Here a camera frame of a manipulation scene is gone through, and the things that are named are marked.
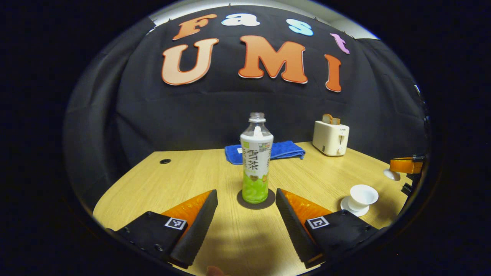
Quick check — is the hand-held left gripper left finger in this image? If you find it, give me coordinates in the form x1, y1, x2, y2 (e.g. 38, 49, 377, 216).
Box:
105, 189, 218, 269

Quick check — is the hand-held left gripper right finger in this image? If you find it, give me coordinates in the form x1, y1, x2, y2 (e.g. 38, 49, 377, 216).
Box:
275, 188, 384, 269

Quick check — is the white teacup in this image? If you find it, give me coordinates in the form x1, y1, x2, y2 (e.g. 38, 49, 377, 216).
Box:
350, 184, 379, 211

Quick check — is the dark round coaster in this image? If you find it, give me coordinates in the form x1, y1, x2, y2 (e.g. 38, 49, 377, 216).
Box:
237, 188, 276, 210

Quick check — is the clear water bottle white label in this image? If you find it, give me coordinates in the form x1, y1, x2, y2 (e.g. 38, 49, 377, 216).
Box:
240, 112, 274, 204

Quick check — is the white saucer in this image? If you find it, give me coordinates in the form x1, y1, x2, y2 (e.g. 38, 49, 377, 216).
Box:
341, 196, 369, 217

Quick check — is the cream toaster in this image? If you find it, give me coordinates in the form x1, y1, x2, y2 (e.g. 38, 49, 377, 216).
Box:
312, 120, 350, 156

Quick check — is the blue towel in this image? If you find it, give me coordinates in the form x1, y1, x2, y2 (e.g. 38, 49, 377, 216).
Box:
225, 141, 306, 166

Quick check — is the black backdrop cloth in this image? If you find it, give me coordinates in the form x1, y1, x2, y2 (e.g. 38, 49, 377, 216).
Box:
63, 5, 429, 209

